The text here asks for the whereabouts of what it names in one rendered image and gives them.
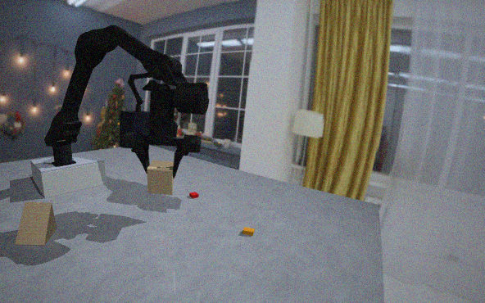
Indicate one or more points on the tan triangular block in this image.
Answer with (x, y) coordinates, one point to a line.
(160, 177)
(37, 224)

